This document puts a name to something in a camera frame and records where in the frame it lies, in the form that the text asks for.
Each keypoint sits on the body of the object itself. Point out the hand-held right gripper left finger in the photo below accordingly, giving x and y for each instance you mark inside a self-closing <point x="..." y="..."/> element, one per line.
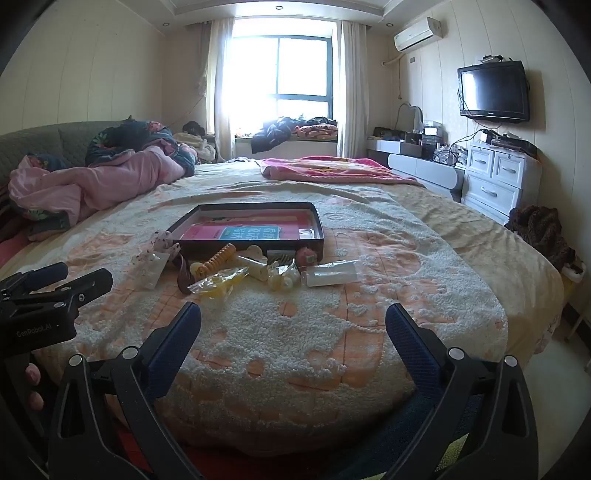
<point x="178" y="344"/>

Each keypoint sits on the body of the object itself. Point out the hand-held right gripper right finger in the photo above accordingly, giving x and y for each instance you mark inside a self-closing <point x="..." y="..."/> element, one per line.
<point x="411" y="344"/>

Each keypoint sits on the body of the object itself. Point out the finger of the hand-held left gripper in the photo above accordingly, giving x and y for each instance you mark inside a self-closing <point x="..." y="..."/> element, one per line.
<point x="44" y="273"/>
<point x="83" y="284"/>

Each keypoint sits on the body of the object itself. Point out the polka dot bow packet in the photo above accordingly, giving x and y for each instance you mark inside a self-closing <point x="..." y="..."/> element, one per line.
<point x="152" y="270"/>

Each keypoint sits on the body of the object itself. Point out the polka dot scrunchie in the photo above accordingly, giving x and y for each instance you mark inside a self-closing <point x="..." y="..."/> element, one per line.
<point x="161" y="240"/>

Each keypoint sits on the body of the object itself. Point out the dark shallow cardboard box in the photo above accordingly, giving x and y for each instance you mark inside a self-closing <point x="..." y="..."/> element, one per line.
<point x="194" y="244"/>

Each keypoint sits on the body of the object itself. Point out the clear plastic packet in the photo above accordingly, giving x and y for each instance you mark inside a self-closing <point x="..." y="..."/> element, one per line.
<point x="330" y="274"/>

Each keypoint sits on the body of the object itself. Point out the person's left hand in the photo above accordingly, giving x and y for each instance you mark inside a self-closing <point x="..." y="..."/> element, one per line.
<point x="33" y="374"/>

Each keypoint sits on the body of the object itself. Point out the brown hair clip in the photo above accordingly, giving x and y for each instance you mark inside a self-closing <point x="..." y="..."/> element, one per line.
<point x="184" y="279"/>

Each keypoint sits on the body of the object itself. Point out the cream claw hair clip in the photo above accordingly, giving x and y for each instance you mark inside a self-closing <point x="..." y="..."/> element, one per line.
<point x="254" y="267"/>

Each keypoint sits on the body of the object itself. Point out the pink and floral quilt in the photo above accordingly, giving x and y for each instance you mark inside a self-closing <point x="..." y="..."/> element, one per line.
<point x="115" y="180"/>

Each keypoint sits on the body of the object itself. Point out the grey padded headboard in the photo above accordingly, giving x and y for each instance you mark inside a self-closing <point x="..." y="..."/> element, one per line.
<point x="41" y="143"/>

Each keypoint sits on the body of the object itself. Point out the rhinestone hair comb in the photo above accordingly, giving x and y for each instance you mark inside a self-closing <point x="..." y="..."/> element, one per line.
<point x="280" y="256"/>

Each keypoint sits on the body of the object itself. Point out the brown knitted clothing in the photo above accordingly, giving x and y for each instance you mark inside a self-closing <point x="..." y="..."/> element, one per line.
<point x="540" y="235"/>

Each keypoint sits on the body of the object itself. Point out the white and grey desk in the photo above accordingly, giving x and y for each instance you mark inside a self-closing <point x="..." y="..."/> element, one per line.
<point x="425" y="168"/>

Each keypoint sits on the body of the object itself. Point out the pile of light clothes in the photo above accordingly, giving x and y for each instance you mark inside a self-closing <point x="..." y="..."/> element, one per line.
<point x="198" y="145"/>

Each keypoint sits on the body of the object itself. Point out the white drawer cabinet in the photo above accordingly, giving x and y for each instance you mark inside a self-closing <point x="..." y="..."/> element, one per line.
<point x="498" y="180"/>

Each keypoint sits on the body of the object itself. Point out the pink printed blanket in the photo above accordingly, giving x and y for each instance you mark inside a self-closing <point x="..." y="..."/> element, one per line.
<point x="337" y="168"/>

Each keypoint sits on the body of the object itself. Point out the clear storage boxes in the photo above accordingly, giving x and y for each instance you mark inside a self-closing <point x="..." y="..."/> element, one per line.
<point x="433" y="138"/>

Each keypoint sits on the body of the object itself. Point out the dark box on desk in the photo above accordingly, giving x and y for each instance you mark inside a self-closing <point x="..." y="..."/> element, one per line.
<point x="388" y="134"/>

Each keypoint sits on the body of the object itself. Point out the black set-top box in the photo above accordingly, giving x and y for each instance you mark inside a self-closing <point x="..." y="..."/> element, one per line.
<point x="512" y="142"/>

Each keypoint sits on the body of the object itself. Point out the white framed mirror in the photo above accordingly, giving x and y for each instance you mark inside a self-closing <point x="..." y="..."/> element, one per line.
<point x="411" y="117"/>

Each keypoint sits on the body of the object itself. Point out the dark puffer jacket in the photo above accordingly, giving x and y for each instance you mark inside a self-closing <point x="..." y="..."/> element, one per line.
<point x="272" y="134"/>

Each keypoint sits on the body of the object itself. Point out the floral blanket on windowsill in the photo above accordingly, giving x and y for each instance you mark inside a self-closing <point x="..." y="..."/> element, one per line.
<point x="318" y="130"/>

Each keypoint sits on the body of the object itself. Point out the white curtain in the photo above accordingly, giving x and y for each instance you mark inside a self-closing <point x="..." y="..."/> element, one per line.
<point x="352" y="92"/>
<point x="220" y="92"/>

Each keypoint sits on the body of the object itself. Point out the window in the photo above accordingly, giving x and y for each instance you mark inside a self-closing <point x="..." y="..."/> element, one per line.
<point x="300" y="64"/>

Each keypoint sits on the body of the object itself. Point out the white air conditioner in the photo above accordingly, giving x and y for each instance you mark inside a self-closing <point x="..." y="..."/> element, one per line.
<point x="418" y="34"/>

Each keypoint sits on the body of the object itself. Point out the black wall television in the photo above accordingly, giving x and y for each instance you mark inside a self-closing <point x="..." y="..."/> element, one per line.
<point x="494" y="90"/>

